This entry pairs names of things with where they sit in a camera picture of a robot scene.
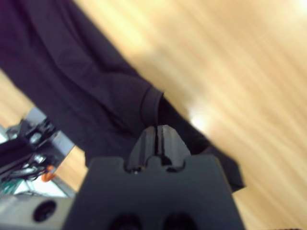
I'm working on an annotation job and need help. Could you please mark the black polo shirt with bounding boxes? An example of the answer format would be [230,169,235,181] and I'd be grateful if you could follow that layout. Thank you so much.
[0,0,247,194]

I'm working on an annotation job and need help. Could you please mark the orange black cable bundle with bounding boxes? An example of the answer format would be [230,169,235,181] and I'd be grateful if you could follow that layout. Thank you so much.
[21,164,58,183]

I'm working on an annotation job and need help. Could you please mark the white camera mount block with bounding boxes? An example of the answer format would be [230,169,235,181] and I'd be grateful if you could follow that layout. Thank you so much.
[0,106,75,199]

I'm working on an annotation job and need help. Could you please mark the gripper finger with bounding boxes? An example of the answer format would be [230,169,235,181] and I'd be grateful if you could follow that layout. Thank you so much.
[156,124,190,172]
[127,126,157,172]

